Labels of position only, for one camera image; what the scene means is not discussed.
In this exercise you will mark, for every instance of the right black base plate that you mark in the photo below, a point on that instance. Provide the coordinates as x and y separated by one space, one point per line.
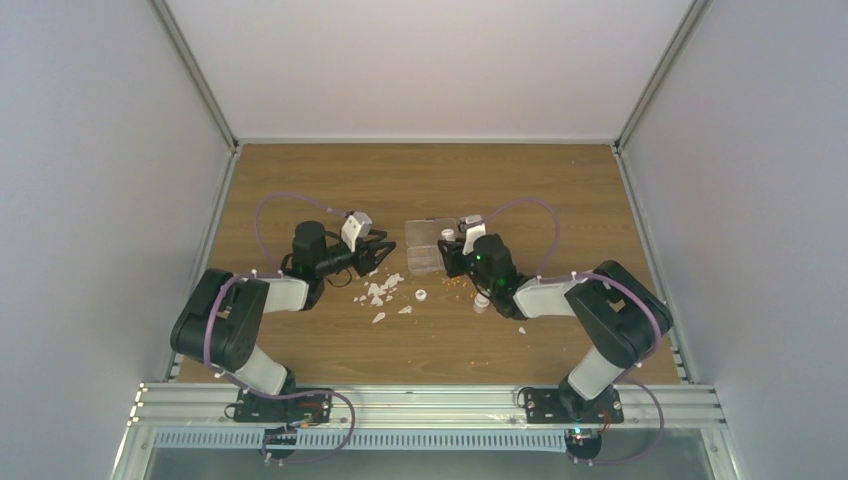
544 406

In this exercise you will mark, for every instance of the aluminium front rail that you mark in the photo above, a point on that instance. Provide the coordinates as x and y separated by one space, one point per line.
431 406

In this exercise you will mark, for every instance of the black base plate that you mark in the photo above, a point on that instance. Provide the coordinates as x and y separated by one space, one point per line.
310 408
544 406

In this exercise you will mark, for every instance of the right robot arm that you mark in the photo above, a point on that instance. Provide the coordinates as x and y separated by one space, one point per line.
623 319

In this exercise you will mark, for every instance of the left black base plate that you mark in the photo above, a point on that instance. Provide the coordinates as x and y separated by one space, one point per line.
310 408

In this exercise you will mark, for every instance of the capped white pill bottle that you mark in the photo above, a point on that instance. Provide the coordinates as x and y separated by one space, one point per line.
480 304

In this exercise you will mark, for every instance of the clear plastic pill organizer box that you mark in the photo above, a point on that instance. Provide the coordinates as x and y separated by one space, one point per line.
421 238

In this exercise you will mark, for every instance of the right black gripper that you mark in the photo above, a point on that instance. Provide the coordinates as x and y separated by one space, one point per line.
452 257

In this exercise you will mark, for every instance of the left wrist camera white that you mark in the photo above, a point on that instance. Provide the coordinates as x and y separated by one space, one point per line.
355 226

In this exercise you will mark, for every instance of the spilled orange pills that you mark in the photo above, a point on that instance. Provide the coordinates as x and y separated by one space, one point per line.
458 285

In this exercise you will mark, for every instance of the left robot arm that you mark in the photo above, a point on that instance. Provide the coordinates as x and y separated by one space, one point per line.
221 320

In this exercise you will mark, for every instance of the white slotted cable duct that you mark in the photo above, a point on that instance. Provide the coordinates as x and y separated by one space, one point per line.
364 439

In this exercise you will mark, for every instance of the white pill fragments pile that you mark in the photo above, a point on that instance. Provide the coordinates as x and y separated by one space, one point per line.
384 296

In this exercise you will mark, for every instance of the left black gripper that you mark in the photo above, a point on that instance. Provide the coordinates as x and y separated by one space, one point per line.
365 257

